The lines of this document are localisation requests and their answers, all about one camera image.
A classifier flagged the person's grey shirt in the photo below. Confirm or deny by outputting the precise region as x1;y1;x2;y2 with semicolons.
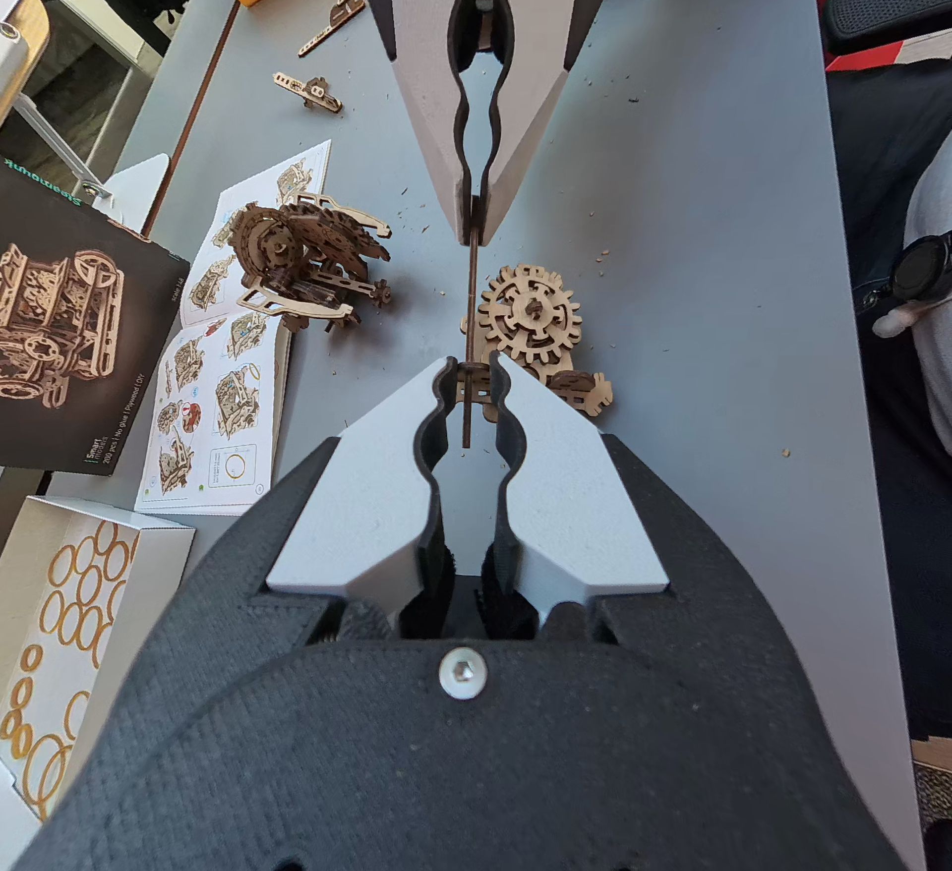
902;156;952;457

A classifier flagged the thin dark wooden strip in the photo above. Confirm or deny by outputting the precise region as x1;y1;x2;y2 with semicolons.
461;194;477;450

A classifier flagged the white stand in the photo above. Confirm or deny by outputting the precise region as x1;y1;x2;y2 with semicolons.
95;153;174;236

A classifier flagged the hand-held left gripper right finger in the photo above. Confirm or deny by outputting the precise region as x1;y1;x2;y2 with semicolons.
489;350;672;625

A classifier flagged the dark wooden mechanical model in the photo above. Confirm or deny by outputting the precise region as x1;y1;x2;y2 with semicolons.
223;190;395;338

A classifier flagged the long wooden puzzle part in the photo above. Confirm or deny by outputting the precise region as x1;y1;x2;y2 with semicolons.
297;0;367;58

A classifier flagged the short wooden puzzle part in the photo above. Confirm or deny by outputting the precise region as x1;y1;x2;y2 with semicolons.
271;71;345;116

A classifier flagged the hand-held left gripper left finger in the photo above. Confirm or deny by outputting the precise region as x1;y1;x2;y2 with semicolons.
265;356;458;619

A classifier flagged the black model kit box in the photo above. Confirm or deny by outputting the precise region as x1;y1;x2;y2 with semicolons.
0;157;191;475

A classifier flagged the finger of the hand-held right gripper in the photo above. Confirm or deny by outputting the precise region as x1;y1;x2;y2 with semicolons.
344;0;478;241
476;0;620;249

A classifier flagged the white box with wooden rings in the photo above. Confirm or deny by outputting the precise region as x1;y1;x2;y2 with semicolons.
0;495;196;826

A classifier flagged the illustrated instruction booklet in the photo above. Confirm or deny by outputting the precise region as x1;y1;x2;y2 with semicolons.
134;138;333;517

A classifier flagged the black round device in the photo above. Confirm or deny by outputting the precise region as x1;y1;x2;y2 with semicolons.
891;234;952;304

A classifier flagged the pale wooden gear assembly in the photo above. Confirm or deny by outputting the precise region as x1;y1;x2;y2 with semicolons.
460;263;615;420

